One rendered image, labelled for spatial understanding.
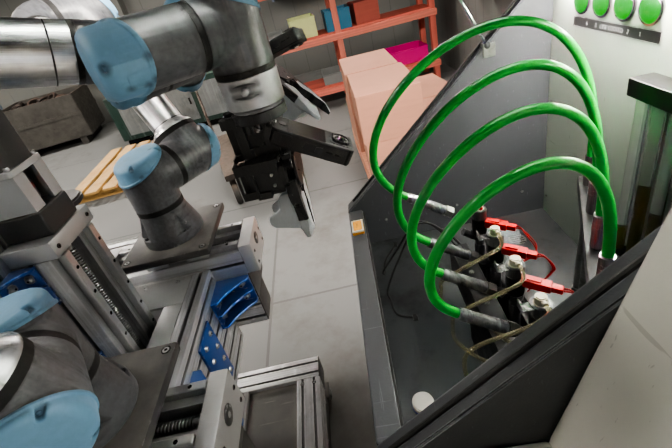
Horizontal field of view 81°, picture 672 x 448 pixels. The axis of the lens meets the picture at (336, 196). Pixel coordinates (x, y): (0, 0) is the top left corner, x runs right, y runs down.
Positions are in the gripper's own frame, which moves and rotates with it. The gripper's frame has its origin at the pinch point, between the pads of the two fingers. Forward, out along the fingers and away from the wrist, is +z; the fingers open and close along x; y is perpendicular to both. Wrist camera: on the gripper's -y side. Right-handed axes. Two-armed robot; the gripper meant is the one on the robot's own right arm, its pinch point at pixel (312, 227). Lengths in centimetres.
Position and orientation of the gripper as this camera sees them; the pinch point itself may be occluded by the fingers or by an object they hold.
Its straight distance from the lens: 60.4
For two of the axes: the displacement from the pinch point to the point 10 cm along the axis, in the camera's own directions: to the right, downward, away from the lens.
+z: 2.2, 8.4, 5.0
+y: -9.7, 2.1, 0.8
